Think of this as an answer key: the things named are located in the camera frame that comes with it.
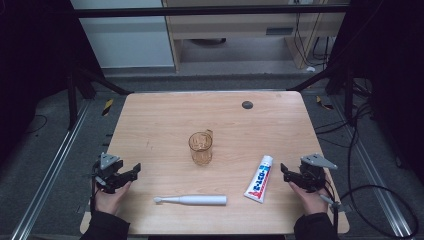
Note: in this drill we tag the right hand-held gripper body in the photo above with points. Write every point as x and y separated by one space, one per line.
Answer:
311 173

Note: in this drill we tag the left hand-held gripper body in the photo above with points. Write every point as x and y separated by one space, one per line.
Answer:
108 166

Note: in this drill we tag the person's left hand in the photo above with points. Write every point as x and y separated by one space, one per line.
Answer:
110 200

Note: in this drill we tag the person's right hand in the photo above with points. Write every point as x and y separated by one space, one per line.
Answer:
310 201

